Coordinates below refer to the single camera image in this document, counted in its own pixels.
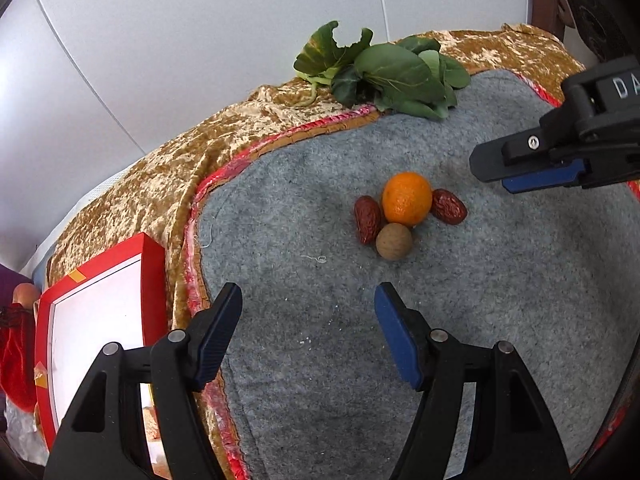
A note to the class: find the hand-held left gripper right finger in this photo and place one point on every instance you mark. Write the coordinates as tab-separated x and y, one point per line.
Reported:
400	340

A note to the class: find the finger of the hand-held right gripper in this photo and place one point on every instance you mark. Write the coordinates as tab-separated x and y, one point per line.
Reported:
612	172
540	180

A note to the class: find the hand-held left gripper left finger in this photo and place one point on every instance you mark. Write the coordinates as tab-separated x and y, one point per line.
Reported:
220	335

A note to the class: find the red date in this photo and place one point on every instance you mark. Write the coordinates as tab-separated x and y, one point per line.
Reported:
449	206
367	220

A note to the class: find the brown longan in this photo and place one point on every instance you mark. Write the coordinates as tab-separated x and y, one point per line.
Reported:
395	242

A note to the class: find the red cardboard box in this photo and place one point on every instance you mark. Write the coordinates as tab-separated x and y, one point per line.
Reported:
95	340

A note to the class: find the orange mandarin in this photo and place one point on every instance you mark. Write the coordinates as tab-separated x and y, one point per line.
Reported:
406	200

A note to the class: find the white thread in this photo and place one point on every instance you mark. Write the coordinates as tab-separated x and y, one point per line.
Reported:
210	240
320	259

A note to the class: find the dark wooden chair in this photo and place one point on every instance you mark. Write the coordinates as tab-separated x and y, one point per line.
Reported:
585	5

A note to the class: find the gold velvet cloth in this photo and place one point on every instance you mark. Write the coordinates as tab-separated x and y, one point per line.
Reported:
150	170

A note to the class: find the leafy green vegetable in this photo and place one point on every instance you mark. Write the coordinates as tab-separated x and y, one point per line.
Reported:
395	72

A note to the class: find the grey felt mat red trim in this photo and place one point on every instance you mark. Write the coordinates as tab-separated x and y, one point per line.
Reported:
310	175

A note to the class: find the peach coloured ball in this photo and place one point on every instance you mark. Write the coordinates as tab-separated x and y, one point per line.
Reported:
26	296

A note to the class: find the red cloth bag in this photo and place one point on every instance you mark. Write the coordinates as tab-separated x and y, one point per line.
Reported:
15	355

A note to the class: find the purple cloth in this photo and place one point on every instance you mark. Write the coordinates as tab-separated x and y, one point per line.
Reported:
10	280

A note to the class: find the white plastic bag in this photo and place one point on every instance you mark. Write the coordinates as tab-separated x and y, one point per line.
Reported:
22	432

